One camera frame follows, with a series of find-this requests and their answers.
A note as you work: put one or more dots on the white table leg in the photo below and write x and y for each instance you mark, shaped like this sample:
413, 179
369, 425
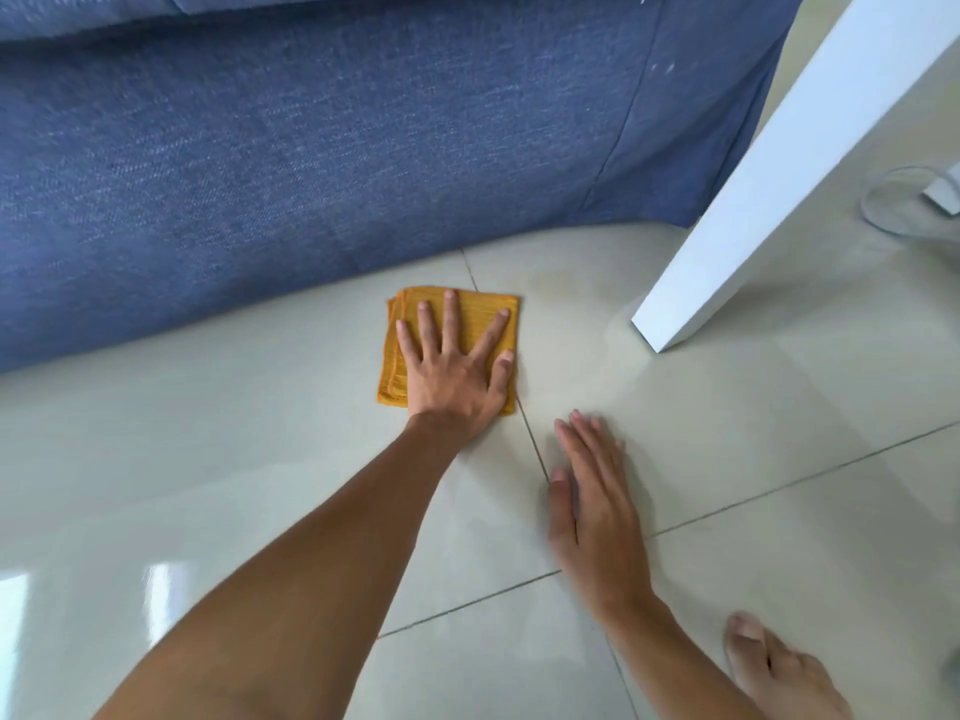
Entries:
780, 164

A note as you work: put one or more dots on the blue fabric sofa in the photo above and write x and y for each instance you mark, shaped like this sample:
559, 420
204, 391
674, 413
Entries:
315, 172

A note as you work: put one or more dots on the person's left hand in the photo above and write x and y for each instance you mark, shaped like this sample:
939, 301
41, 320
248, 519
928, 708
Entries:
450, 386

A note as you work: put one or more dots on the person's right forearm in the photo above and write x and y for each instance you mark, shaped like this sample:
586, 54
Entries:
667, 659

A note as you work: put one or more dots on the person's left little finger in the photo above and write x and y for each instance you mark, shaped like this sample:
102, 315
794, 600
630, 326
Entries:
406, 343

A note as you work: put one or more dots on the small white furniture foot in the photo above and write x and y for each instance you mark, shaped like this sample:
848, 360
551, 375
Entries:
946, 191

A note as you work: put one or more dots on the person's right thumb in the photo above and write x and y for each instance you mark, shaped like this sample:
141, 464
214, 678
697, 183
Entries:
560, 509

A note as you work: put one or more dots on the orange cleaning cloth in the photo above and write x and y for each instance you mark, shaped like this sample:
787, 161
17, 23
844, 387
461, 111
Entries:
469, 314

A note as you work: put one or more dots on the person's left middle finger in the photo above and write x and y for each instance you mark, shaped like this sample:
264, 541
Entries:
451, 320

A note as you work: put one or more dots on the person's right foot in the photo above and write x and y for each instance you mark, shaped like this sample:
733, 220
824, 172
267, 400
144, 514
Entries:
780, 674

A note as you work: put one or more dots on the person's left forearm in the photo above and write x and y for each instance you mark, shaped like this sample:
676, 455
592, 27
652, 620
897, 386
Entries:
315, 584

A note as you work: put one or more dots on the blue sofa seat cushion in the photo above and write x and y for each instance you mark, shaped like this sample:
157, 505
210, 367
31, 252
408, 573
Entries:
97, 11

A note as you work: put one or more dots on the person's right hand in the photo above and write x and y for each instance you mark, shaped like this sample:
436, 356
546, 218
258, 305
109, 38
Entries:
600, 528

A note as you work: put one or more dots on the person's left thumb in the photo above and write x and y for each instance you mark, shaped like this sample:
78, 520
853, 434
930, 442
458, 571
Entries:
503, 372

